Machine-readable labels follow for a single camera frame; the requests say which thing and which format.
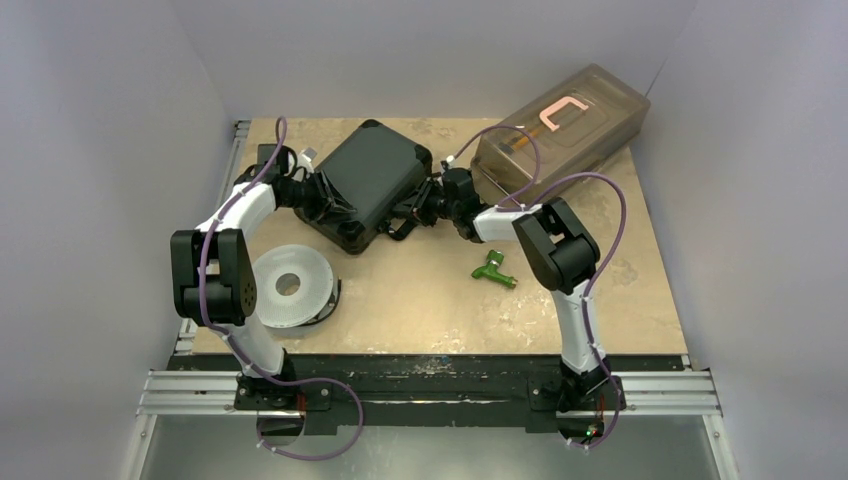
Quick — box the purple cable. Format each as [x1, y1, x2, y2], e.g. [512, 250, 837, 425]
[445, 125, 629, 452]
[197, 116, 366, 463]

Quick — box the pink c-clamp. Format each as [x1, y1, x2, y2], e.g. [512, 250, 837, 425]
[538, 95, 590, 133]

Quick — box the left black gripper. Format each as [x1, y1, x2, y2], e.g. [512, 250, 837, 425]
[282, 171, 355, 226]

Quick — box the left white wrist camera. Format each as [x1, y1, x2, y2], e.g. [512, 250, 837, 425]
[297, 147, 318, 174]

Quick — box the black poker set case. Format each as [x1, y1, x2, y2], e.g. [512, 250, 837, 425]
[295, 119, 433, 255]

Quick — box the hammer inside box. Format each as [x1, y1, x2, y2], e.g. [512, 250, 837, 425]
[498, 126, 543, 155]

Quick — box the green plastic faucet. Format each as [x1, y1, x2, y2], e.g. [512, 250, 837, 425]
[471, 249, 518, 289]

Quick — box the translucent plastic storage box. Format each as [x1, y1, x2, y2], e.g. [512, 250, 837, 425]
[470, 64, 650, 205]

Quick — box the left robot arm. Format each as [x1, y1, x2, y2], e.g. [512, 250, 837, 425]
[170, 143, 353, 410]

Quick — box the black table front rail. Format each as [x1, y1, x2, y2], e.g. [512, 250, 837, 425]
[142, 354, 688, 442]

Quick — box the white perforated cable spool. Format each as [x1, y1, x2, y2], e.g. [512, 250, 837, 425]
[252, 244, 342, 333]

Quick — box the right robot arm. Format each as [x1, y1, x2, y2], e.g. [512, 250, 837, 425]
[394, 168, 624, 411]

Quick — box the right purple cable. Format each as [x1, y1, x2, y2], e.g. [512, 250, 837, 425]
[445, 125, 629, 452]

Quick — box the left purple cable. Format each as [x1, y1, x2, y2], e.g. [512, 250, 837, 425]
[197, 116, 366, 463]

